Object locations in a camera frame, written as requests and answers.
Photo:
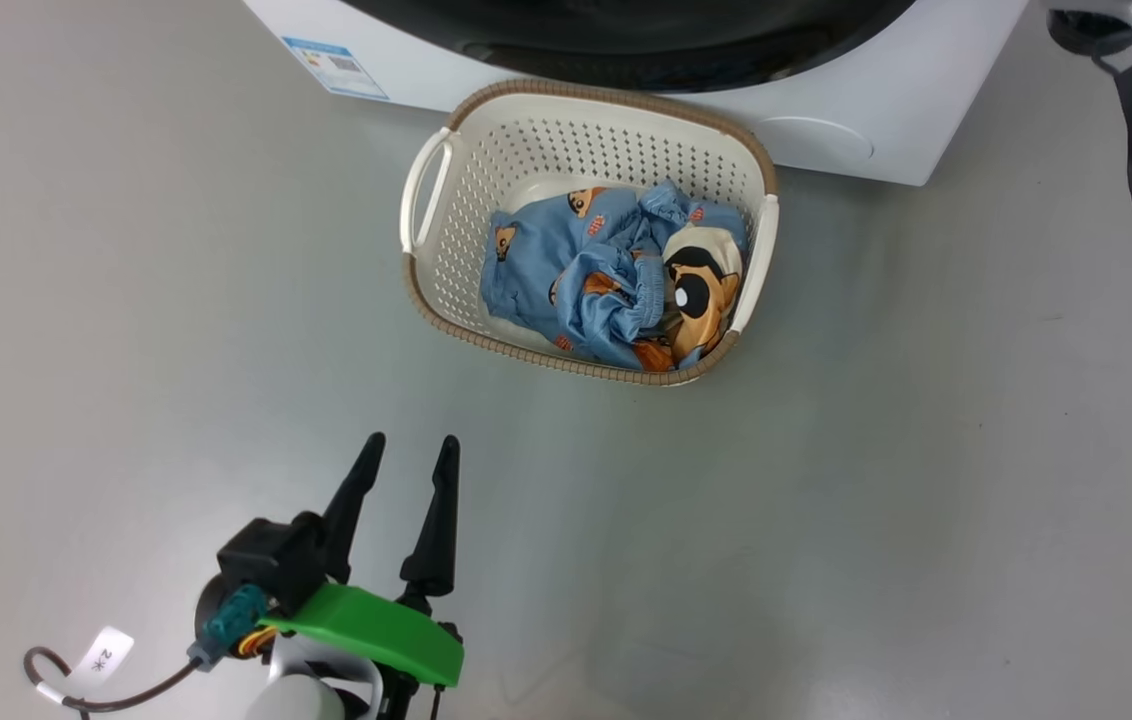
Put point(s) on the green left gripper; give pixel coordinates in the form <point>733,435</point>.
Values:
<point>376,630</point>

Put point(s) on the blue cartoon print garment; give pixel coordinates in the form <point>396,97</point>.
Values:
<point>546,260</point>

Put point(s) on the cream brown cartoon face garment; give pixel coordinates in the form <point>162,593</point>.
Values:
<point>701,290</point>

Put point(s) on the black round washing machine door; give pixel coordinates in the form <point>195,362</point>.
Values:
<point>626,30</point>

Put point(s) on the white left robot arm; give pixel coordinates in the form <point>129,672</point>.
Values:
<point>306,700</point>

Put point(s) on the cream perforated laundry basket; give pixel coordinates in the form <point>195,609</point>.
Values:
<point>546,150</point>

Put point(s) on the white front-load washing machine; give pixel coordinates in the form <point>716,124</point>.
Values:
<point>926,90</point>

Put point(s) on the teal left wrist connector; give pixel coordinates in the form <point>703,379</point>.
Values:
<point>236,615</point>

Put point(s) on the blue energy label sticker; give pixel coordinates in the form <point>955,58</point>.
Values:
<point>336,68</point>

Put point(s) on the round white filter cover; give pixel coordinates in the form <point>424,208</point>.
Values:
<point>816,140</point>

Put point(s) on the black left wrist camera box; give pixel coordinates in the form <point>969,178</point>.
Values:
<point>271,560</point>

